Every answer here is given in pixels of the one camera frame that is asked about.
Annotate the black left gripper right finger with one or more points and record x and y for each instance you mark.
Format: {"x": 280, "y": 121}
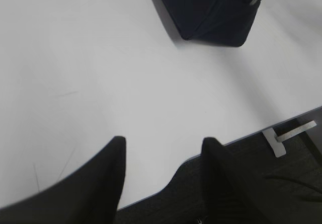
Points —
{"x": 233, "y": 194}

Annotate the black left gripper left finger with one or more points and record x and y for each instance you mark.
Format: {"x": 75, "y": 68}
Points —
{"x": 89, "y": 195}

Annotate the navy and white lunch bag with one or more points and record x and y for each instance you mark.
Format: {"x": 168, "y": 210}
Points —
{"x": 220, "y": 22}

